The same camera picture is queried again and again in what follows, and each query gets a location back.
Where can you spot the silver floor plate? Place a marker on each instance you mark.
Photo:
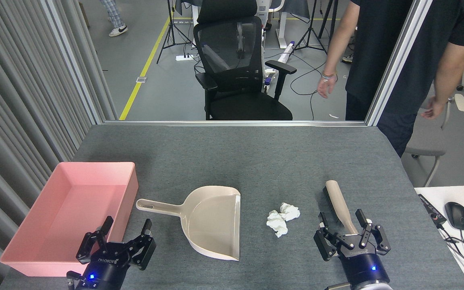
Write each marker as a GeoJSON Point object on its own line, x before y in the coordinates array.
{"type": "Point", "coordinates": [141, 79]}

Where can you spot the grey padded chair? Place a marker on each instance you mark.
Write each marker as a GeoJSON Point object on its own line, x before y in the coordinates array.
{"type": "Point", "coordinates": [425, 137]}

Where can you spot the black mesh office chair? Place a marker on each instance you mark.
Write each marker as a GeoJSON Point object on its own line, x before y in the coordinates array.
{"type": "Point", "coordinates": [248, 106]}

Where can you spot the black computer mouse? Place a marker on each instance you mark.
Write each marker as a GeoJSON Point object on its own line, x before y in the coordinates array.
{"type": "Point", "coordinates": [456, 215]}

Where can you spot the large white tissue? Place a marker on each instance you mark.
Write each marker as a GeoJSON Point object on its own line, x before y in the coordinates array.
{"type": "Point", "coordinates": [277, 223]}

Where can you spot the beige plastic dustpan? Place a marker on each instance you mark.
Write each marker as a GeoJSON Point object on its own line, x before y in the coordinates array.
{"type": "Point", "coordinates": [212, 221]}

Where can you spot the person's left forearm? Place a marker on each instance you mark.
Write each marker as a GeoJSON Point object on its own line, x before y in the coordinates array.
{"type": "Point", "coordinates": [334, 56]}

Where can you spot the white power strip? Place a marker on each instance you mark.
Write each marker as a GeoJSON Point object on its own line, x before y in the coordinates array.
{"type": "Point", "coordinates": [184, 57]}

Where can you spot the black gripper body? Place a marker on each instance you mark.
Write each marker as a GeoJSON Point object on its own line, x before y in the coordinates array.
{"type": "Point", "coordinates": [363, 268]}
{"type": "Point", "coordinates": [103, 274]}

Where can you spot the beige hand brush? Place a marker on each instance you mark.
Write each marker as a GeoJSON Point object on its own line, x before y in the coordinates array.
{"type": "Point", "coordinates": [338, 201]}

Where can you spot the white stand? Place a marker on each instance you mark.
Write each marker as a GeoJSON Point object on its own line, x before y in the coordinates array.
{"type": "Point", "coordinates": [282, 24]}

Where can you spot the dark grey cloth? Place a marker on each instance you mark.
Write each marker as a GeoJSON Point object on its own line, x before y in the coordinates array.
{"type": "Point", "coordinates": [296, 8]}

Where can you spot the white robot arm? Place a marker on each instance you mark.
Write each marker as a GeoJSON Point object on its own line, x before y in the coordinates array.
{"type": "Point", "coordinates": [377, 286]}

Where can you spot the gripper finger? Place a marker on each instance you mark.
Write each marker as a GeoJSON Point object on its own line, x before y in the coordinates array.
{"type": "Point", "coordinates": [146, 251]}
{"type": "Point", "coordinates": [322, 243]}
{"type": "Point", "coordinates": [382, 239]}
{"type": "Point", "coordinates": [85, 247]}

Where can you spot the person in checked trousers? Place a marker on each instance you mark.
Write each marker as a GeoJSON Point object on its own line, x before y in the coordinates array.
{"type": "Point", "coordinates": [113, 12]}

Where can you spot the small white tissue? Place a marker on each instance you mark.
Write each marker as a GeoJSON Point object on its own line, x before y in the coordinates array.
{"type": "Point", "coordinates": [289, 210]}

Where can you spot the person's left hand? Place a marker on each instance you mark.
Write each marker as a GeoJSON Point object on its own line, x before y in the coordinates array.
{"type": "Point", "coordinates": [327, 86]}

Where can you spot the person's right hand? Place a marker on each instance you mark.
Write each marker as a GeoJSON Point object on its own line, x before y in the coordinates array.
{"type": "Point", "coordinates": [434, 109]}

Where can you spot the pink plastic bin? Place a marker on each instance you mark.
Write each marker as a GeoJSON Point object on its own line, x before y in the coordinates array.
{"type": "Point", "coordinates": [71, 217]}

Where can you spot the black slim control box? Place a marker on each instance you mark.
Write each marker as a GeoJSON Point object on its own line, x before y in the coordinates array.
{"type": "Point", "coordinates": [431, 209]}

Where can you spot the black tripod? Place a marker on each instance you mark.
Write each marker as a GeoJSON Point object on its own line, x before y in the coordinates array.
{"type": "Point", "coordinates": [172, 20]}
{"type": "Point", "coordinates": [311, 20]}

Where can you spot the person's right forearm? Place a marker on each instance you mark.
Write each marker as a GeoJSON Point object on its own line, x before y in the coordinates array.
{"type": "Point", "coordinates": [443, 82]}

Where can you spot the person in black shirt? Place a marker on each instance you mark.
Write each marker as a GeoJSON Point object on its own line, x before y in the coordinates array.
{"type": "Point", "coordinates": [449, 24]}

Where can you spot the slanted silver post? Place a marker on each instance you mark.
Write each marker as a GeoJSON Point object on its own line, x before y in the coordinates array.
{"type": "Point", "coordinates": [398, 60]}

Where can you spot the grey slatted curtain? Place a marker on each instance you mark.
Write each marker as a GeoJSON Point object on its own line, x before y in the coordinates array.
{"type": "Point", "coordinates": [14, 100]}

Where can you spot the white rod with purple tip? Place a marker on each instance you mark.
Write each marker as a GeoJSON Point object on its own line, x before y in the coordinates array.
{"type": "Point", "coordinates": [286, 52]}

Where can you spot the silver table rail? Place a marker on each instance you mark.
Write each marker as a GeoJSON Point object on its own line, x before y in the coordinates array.
{"type": "Point", "coordinates": [236, 123]}

